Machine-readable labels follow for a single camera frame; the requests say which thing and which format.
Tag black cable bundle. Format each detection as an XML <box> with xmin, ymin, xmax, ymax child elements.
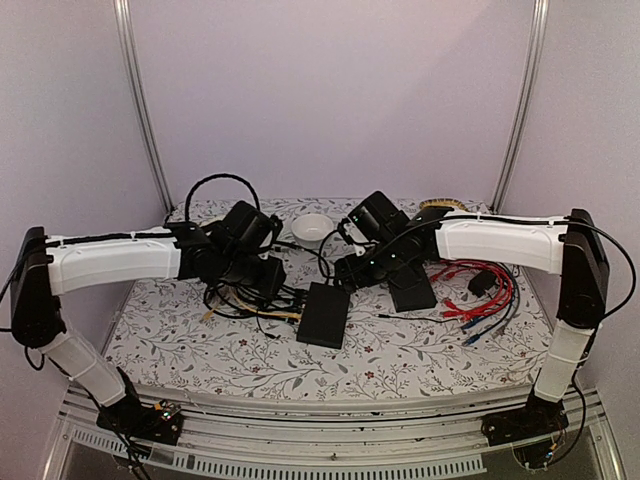
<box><xmin>202</xmin><ymin>239</ymin><xmax>334</xmax><ymax>341</ymax></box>

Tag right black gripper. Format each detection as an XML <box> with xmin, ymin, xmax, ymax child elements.
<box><xmin>335</xmin><ymin>237</ymin><xmax>405</xmax><ymax>293</ymax></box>

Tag front aluminium rail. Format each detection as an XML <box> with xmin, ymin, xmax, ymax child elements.
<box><xmin>40</xmin><ymin>385</ymin><xmax>633</xmax><ymax>479</ymax></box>

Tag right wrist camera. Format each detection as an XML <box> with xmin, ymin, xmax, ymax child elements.
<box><xmin>338</xmin><ymin>218</ymin><xmax>372</xmax><ymax>257</ymax></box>

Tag red ethernet cable bundle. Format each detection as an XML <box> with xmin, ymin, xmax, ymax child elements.
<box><xmin>427</xmin><ymin>259</ymin><xmax>515</xmax><ymax>321</ymax></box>

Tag blue ethernet cable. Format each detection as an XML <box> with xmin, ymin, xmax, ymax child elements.
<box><xmin>458</xmin><ymin>299</ymin><xmax>506</xmax><ymax>332</ymax></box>

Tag black power adapter right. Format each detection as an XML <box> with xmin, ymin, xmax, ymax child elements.
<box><xmin>467</xmin><ymin>270</ymin><xmax>497</xmax><ymax>297</ymax></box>

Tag thin black power cord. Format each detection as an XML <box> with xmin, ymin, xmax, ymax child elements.
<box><xmin>377</xmin><ymin>313</ymin><xmax>454</xmax><ymax>324</ymax></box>

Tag black network switch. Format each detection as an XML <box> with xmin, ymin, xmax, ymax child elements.
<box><xmin>389</xmin><ymin>277</ymin><xmax>437</xmax><ymax>313</ymax></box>
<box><xmin>296</xmin><ymin>282</ymin><xmax>350</xmax><ymax>349</ymax></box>

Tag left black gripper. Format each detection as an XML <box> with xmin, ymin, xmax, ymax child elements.
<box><xmin>219</xmin><ymin>250</ymin><xmax>285</xmax><ymax>293</ymax></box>

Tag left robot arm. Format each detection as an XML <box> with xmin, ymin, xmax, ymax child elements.
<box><xmin>1</xmin><ymin>201</ymin><xmax>285</xmax><ymax>434</ymax></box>

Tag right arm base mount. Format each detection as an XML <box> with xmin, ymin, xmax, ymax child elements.
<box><xmin>481</xmin><ymin>394</ymin><xmax>569</xmax><ymax>471</ymax></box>

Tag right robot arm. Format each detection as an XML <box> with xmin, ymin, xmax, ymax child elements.
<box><xmin>332</xmin><ymin>191</ymin><xmax>612</xmax><ymax>436</ymax></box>

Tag white ceramic bowl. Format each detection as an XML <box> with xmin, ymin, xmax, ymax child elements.
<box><xmin>291</xmin><ymin>213</ymin><xmax>334</xmax><ymax>249</ymax></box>

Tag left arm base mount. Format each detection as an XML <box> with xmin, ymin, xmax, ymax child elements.
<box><xmin>96</xmin><ymin>396</ymin><xmax>184</xmax><ymax>446</ymax></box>

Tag woven bamboo tray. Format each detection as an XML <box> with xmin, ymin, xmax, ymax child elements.
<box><xmin>419</xmin><ymin>198</ymin><xmax>469</xmax><ymax>212</ymax></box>

